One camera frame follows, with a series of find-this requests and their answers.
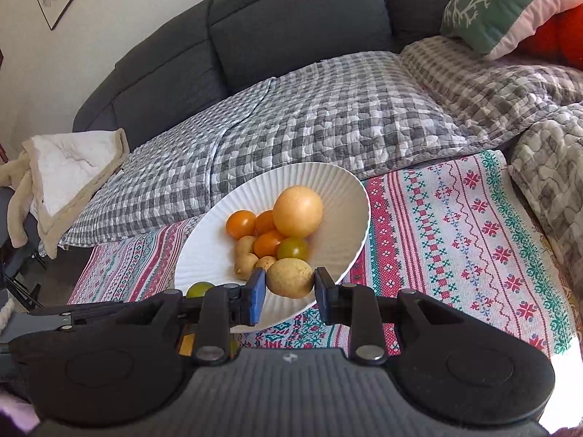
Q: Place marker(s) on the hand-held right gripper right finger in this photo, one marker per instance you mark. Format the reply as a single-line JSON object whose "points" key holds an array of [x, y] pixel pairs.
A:
{"points": [[324, 298]]}

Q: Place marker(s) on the beige grey checked quilt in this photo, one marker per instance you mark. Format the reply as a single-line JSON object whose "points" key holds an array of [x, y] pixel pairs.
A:
{"points": [[492, 82]]}

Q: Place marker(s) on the black stand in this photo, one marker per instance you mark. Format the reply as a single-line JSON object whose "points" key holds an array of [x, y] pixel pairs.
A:
{"points": [[18, 277]]}

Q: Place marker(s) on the green orange tomato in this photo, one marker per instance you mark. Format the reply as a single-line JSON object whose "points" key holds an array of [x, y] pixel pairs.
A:
{"points": [[200, 289]]}

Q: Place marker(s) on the red green embroidered cloth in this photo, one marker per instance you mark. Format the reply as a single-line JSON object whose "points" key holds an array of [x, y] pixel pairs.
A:
{"points": [[455, 236]]}

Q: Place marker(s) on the grey white checked quilt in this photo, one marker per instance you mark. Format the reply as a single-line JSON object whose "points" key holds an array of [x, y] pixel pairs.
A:
{"points": [[282, 123]]}

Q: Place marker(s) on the dark green tomato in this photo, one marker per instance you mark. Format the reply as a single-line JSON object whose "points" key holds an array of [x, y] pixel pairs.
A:
{"points": [[294, 249]]}

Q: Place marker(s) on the white ribbed plate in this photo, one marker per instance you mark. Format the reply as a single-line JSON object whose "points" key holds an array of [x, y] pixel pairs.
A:
{"points": [[209, 246]]}

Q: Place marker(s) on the lumpy grey quilted blanket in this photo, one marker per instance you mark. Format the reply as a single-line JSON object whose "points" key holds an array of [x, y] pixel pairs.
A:
{"points": [[551, 168]]}

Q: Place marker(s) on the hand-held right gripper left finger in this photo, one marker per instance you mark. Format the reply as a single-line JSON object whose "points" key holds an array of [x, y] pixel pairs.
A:
{"points": [[255, 298]]}

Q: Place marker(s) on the orange plush cushion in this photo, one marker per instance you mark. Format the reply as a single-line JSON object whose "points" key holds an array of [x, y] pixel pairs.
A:
{"points": [[560, 36]]}

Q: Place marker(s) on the green pillow with white branches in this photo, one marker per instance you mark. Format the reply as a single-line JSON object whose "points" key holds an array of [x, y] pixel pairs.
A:
{"points": [[501, 4]]}

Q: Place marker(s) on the cream fleece blanket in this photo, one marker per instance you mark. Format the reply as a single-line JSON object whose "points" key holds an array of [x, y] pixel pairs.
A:
{"points": [[63, 168]]}

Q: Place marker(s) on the small brown kiwi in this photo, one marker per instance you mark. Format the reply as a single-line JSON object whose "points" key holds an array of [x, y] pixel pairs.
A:
{"points": [[265, 263], [245, 248]]}

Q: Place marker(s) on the large brown kiwi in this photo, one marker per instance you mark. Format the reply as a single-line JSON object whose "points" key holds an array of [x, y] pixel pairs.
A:
{"points": [[290, 278]]}

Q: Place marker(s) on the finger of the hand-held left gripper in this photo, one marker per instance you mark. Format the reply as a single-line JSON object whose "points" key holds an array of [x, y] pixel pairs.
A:
{"points": [[91, 312]]}

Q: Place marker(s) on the dark grey sofa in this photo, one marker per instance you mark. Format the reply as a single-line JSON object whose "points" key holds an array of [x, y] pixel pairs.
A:
{"points": [[296, 18]]}

